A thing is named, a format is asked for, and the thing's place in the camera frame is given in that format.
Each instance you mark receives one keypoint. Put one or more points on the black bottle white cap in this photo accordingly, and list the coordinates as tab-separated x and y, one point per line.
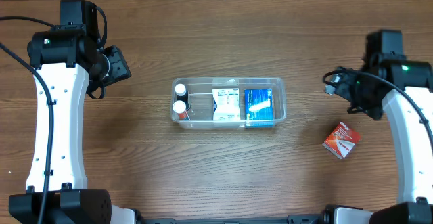
181	93

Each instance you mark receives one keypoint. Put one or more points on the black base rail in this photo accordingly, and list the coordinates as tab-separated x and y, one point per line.
290	219

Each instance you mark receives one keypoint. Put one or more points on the red white small box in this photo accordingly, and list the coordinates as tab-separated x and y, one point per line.
342	140

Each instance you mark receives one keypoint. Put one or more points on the blue small box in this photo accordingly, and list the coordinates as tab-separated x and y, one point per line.
259	107

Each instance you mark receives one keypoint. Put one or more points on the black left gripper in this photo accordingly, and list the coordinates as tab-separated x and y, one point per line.
118	65

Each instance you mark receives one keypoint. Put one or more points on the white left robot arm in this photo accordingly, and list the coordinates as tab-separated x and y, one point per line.
69	62

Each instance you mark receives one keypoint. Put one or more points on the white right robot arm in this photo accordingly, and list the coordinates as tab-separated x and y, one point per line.
389	84

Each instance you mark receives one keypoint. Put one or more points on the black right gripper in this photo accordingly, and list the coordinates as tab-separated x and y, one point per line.
354	93

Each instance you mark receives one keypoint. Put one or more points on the orange bottle white cap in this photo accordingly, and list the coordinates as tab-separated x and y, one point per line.
180	109

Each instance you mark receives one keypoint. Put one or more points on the clear plastic container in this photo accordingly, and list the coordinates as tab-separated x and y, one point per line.
201	100

